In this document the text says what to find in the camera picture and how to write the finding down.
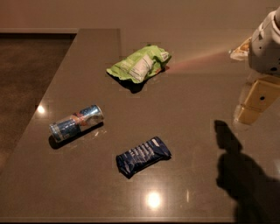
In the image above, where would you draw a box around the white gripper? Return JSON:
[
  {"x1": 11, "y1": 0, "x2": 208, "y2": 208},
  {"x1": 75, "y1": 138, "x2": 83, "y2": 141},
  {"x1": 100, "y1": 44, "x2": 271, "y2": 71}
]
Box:
[{"x1": 229, "y1": 10, "x2": 280, "y2": 125}]

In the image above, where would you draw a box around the blue silver energy drink can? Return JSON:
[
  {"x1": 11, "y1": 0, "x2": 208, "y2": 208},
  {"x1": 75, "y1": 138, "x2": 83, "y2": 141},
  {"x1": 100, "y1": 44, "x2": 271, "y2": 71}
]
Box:
[{"x1": 49, "y1": 105, "x2": 104, "y2": 143}]

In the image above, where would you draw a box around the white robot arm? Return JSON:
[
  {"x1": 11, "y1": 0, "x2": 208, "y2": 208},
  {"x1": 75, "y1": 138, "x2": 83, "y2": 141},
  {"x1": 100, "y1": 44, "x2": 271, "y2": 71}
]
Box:
[{"x1": 230, "y1": 7, "x2": 280, "y2": 126}]

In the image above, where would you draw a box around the blue rxbar blueberry wrapper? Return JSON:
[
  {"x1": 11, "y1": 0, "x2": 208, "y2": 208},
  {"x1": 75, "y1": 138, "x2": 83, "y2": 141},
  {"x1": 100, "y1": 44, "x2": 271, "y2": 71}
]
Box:
[{"x1": 115, "y1": 136, "x2": 172, "y2": 179}]

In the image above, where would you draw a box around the green rice chip bag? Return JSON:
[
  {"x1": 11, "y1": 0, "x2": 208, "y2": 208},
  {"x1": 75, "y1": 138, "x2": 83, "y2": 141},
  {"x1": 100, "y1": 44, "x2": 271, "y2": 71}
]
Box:
[{"x1": 107, "y1": 45, "x2": 172, "y2": 84}]

